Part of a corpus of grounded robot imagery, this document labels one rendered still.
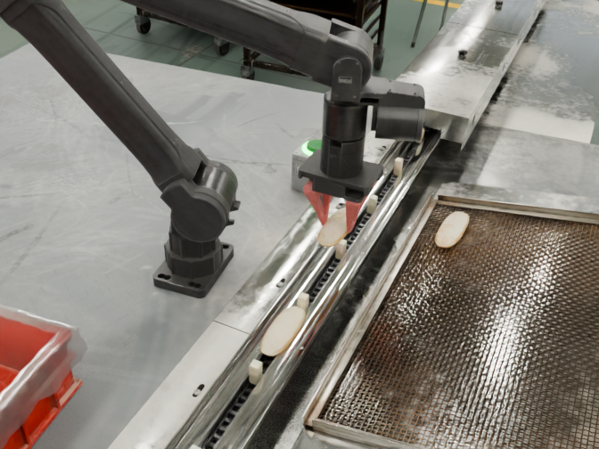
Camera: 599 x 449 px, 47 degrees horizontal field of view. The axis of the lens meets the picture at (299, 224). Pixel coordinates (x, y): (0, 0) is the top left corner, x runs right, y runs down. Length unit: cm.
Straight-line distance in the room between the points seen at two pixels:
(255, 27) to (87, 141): 68
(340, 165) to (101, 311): 40
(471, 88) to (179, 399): 92
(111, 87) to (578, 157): 96
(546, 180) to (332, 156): 61
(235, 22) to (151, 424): 47
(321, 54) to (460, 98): 64
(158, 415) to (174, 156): 34
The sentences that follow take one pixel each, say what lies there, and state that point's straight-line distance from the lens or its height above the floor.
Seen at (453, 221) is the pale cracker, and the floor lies 91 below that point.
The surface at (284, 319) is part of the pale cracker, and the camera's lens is 93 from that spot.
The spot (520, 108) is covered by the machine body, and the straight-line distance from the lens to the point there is 168.
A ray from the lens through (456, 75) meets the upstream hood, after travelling 153.
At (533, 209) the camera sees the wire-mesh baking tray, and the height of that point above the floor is 92.
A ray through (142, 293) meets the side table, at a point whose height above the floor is 82.
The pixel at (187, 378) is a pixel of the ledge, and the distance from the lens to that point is 86.
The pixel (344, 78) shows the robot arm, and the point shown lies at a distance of 83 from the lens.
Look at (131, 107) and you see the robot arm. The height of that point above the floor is 110.
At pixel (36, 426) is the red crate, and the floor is 84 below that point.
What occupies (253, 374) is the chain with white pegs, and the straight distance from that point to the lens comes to 87.
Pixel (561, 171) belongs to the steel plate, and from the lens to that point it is 144.
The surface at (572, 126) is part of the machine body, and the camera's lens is 164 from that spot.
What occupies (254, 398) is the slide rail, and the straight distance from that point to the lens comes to 85.
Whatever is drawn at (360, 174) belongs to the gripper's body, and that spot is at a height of 103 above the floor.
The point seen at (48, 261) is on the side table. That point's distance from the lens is 113.
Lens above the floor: 151
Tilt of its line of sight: 36 degrees down
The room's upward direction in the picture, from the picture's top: 3 degrees clockwise
